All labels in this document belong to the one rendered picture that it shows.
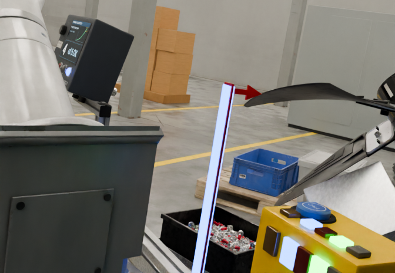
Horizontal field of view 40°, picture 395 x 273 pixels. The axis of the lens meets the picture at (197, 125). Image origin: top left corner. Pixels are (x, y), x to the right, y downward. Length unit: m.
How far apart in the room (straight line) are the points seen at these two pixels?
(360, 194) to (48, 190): 0.60
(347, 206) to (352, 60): 7.49
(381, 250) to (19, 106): 0.42
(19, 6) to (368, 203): 0.66
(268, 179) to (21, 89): 3.54
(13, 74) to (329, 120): 8.02
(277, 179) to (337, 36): 4.78
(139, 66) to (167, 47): 2.07
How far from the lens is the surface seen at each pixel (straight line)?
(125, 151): 0.64
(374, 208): 1.01
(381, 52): 8.36
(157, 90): 9.28
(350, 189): 1.02
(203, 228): 0.89
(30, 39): 0.70
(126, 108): 7.25
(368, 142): 1.16
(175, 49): 9.12
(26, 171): 0.58
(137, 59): 7.13
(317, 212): 0.64
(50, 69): 0.69
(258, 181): 4.13
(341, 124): 8.52
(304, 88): 0.87
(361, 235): 0.63
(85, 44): 1.34
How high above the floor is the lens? 1.26
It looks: 10 degrees down
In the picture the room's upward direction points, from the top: 9 degrees clockwise
